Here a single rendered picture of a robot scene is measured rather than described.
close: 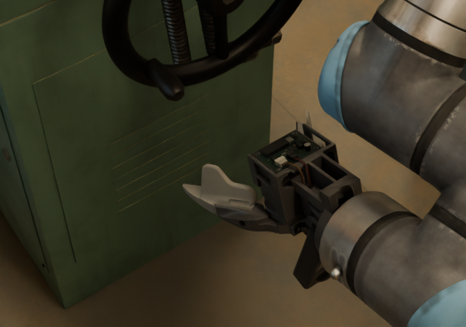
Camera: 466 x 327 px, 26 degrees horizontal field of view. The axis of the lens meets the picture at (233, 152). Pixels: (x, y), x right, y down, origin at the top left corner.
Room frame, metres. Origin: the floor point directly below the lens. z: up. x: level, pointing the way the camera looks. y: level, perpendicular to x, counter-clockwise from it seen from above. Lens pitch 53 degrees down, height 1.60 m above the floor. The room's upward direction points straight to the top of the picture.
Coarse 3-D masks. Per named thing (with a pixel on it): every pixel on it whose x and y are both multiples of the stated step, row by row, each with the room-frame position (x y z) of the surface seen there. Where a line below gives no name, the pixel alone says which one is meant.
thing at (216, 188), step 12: (204, 168) 0.59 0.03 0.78; (216, 168) 0.59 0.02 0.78; (204, 180) 0.59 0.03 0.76; (216, 180) 0.59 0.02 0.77; (228, 180) 0.58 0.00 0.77; (192, 192) 0.60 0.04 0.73; (204, 192) 0.59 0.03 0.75; (216, 192) 0.58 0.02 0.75; (228, 192) 0.58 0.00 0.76; (240, 192) 0.57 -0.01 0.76; (252, 192) 0.57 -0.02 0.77; (204, 204) 0.58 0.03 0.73; (228, 204) 0.57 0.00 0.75; (240, 204) 0.57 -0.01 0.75; (252, 204) 0.57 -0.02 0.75
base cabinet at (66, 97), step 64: (64, 0) 0.90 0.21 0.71; (192, 0) 1.01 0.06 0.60; (256, 0) 1.07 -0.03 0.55; (0, 64) 0.85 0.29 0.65; (64, 64) 0.90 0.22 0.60; (256, 64) 1.07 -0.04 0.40; (0, 128) 0.89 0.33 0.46; (64, 128) 0.88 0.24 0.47; (128, 128) 0.94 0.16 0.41; (192, 128) 1.00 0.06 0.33; (256, 128) 1.07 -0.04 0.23; (0, 192) 1.00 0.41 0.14; (64, 192) 0.87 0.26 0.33; (128, 192) 0.93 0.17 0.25; (64, 256) 0.86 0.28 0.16; (128, 256) 0.92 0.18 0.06
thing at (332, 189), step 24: (288, 144) 0.59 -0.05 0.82; (312, 144) 0.59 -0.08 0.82; (264, 168) 0.56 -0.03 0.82; (288, 168) 0.56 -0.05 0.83; (312, 168) 0.56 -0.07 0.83; (336, 168) 0.55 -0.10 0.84; (264, 192) 0.57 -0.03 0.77; (288, 192) 0.54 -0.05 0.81; (312, 192) 0.53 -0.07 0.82; (336, 192) 0.52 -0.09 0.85; (360, 192) 0.52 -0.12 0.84; (288, 216) 0.53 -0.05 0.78; (312, 216) 0.53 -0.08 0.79
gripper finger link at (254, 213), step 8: (216, 208) 0.57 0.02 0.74; (224, 208) 0.57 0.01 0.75; (232, 208) 0.56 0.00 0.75; (256, 208) 0.56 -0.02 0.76; (224, 216) 0.56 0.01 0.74; (232, 216) 0.56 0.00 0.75; (240, 216) 0.55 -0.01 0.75; (248, 216) 0.55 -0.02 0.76; (256, 216) 0.55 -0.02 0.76; (264, 216) 0.55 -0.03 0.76; (240, 224) 0.55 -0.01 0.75; (248, 224) 0.54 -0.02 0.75; (256, 224) 0.54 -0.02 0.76; (264, 224) 0.54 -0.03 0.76; (272, 224) 0.54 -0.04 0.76
